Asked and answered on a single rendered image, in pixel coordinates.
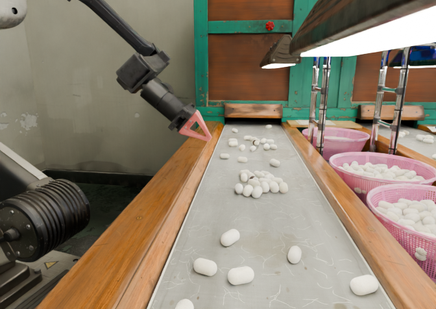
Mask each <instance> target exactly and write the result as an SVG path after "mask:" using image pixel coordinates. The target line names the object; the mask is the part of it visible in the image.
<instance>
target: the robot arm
mask: <svg viewBox="0 0 436 309"><path fill-rule="evenodd" d="M68 1H69V2H70V1H71V0H68ZM79 1H80V2H82V3H84V4H85V5H86V6H88V7H89V8H90V9H92V10H93V11H94V12H95V13H96V14H97V15H98V16H99V17H100V18H101V19H102V20H103V21H104V22H105V23H107V24H108V25H109V26H110V27H111V28H112V29H113V30H115V31H116V33H118V35H120V37H122V38H123V39H124V40H125V41H126V42H127V43H128V44H130V45H131V46H132V47H133V48H134V49H135V50H136V52H137V53H134V54H133V55H132V56H131V57H130V58H129V59H128V60H127V61H126V62H125V63H124V64H123V65H122V66H121V67H120V68H119V69H118V70H117V71H116V74H117V76H118V77H117V78H116V81H117V82H118V83H119V84H120V85H121V86H122V87H123V89H124V90H128V91H129V92H130V93H137V92H138V91H139V90H140V89H142V91H140V93H141V94H140V96H141V97H142V98H143V99H144V100H146V102H148V103H149V104H150V105H152V106H153V107H154V108H155V109H157V111H159V112H160V113H161V114H163V115H164V116H165V117H166V118H167V119H168V120H169V121H171V124H170V125H169V126H168V128H169V129H170V130H173V129H174V128H175V127H176V128H177V129H178V130H177V132H178V133H179V134H182V135H185V136H190V137H193V138H198V139H200V140H204V141H207V142H208V141H210V140H211V138H212V136H211V134H210V132H209V130H208V129H207V127H206V124H205V122H204V120H203V118H202V116H201V114H200V112H199V111H198V110H197V109H194V107H195V105H194V104H192V103H190V104H188V105H186V104H185V103H183V102H182V101H181V100H180V99H179V98H178V97H177V96H175V95H174V91H173V88H172V86H171V85H170V84H168V83H165V82H162V81H161V80H160V79H159V78H158V77H157V76H158V75H159V74H160V73H161V72H162V71H163V70H164V69H165V68H166V67H167V66H168V65H169V64H170V63H169V61H170V59H171V57H170V56H169V55H168V54H167V53H166V52H165V51H163V50H162V51H160V50H159V48H157V46H156V45H155V44H154V43H150V42H148V41H147V40H146V39H144V38H143V37H141V36H140V35H139V34H138V33H137V32H136V31H135V30H134V29H133V28H132V27H131V26H130V25H129V24H128V23H127V22H126V21H125V20H124V19H123V18H122V17H121V16H120V15H119V14H118V13H117V12H116V11H115V10H114V9H113V8H112V7H111V6H110V5H109V4H108V3H107V2H106V1H105V0H79ZM196 121H197V123H198V124H199V125H200V127H201V129H202V130H203V131H204V133H205V136H204V135H201V134H199V133H197V132H195V131H193V130H190V127H191V126H192V124H194V122H196Z"/></svg>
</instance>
